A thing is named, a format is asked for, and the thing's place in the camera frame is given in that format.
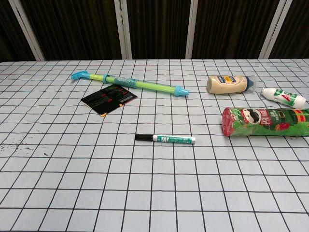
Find small white drink bottle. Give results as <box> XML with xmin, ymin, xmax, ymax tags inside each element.
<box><xmin>260</xmin><ymin>87</ymin><xmax>307</xmax><ymax>108</ymax></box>

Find mayonnaise squeeze bottle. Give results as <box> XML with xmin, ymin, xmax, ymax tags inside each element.
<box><xmin>207</xmin><ymin>75</ymin><xmax>257</xmax><ymax>94</ymax></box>

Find green Pringles can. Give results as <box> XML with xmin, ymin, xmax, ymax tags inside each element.
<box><xmin>221</xmin><ymin>107</ymin><xmax>309</xmax><ymax>137</ymax></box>

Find green blue toy water pump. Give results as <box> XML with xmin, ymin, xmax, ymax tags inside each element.
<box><xmin>70</xmin><ymin>70</ymin><xmax>191</xmax><ymax>98</ymax></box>

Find white frame post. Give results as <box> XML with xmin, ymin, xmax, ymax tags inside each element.
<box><xmin>185</xmin><ymin>0</ymin><xmax>199</xmax><ymax>59</ymax></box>
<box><xmin>113</xmin><ymin>0</ymin><xmax>133</xmax><ymax>60</ymax></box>
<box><xmin>259</xmin><ymin>0</ymin><xmax>288</xmax><ymax>59</ymax></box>
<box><xmin>11</xmin><ymin>0</ymin><xmax>45</xmax><ymax>61</ymax></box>

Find green white marker pen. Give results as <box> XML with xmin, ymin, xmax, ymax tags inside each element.
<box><xmin>135</xmin><ymin>133</ymin><xmax>197</xmax><ymax>146</ymax></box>

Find black printed card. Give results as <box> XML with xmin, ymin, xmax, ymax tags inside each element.
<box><xmin>81</xmin><ymin>84</ymin><xmax>139</xmax><ymax>118</ymax></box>

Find white black checkered tablecloth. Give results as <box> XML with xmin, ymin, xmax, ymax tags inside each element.
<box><xmin>0</xmin><ymin>58</ymin><xmax>309</xmax><ymax>232</ymax></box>

